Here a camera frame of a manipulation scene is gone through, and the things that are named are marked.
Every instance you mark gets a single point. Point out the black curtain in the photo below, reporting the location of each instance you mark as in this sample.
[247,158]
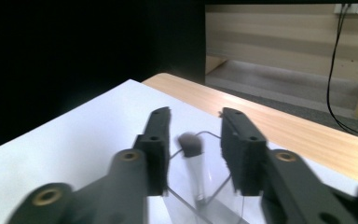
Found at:
[74,46]

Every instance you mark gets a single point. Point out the clear acrylic organizer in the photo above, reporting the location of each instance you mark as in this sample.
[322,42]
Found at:
[216,189]

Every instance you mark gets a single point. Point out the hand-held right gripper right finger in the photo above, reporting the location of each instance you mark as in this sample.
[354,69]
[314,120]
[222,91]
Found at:
[245,161]

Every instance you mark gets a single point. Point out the white table sheet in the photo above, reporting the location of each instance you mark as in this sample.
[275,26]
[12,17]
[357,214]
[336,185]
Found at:
[59,140]

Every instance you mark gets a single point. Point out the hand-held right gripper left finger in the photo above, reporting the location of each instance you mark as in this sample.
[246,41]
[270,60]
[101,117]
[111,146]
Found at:
[158,161]

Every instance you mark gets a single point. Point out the wooden table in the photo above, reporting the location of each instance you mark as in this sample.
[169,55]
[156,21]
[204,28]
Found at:
[292,133]

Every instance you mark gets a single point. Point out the black fluffy makeup brush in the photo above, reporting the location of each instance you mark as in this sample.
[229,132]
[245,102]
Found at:
[191,146]

